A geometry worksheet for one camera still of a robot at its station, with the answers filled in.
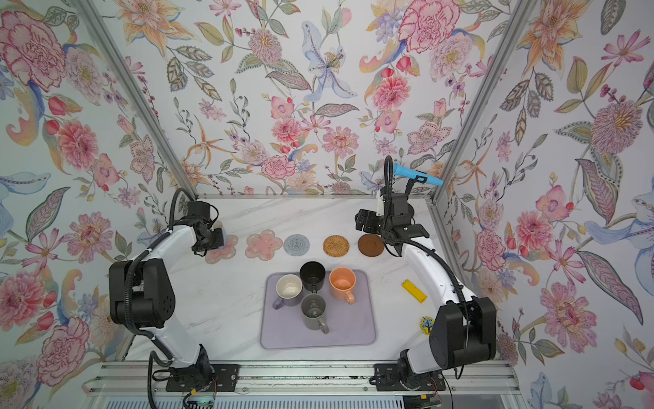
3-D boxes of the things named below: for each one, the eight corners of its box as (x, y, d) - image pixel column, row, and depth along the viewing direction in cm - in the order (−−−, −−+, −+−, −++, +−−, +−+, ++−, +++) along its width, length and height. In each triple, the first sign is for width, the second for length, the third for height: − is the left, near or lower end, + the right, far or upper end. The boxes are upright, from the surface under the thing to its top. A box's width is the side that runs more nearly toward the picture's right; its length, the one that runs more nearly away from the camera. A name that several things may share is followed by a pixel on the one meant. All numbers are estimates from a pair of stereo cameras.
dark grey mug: (302, 337, 83) (299, 327, 75) (304, 306, 89) (301, 293, 81) (328, 337, 83) (328, 327, 75) (328, 306, 89) (328, 293, 81)
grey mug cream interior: (276, 312, 88) (273, 303, 82) (280, 284, 94) (277, 273, 88) (301, 312, 88) (299, 303, 82) (302, 284, 94) (301, 273, 88)
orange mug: (329, 308, 88) (329, 298, 82) (329, 278, 95) (329, 267, 89) (355, 308, 88) (357, 298, 82) (353, 278, 95) (355, 267, 89)
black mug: (297, 286, 95) (294, 273, 87) (312, 270, 99) (310, 256, 91) (315, 300, 91) (314, 288, 83) (329, 283, 96) (330, 269, 87)
